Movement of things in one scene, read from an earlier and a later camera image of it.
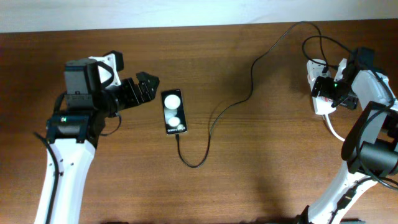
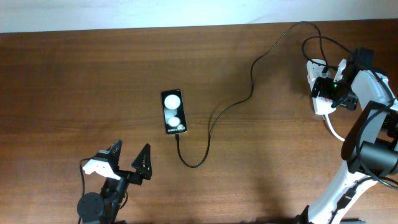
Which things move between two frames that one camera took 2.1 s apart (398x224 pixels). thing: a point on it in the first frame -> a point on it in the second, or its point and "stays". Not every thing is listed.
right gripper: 350,101 stays
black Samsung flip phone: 174,113 stays
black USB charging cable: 251,86 stays
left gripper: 146,94 -> 137,177
